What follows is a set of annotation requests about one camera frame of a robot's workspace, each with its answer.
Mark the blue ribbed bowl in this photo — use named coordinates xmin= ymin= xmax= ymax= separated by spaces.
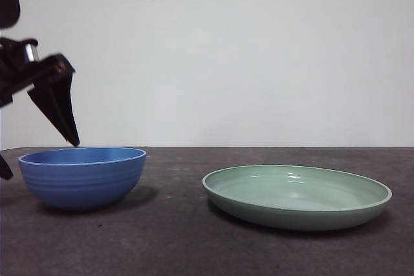
xmin=17 ymin=147 xmax=147 ymax=211

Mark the green round plate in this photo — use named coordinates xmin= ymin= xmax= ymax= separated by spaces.
xmin=202 ymin=164 xmax=393 ymax=232

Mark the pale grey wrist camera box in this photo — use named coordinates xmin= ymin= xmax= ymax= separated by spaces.
xmin=25 ymin=39 xmax=39 ymax=62

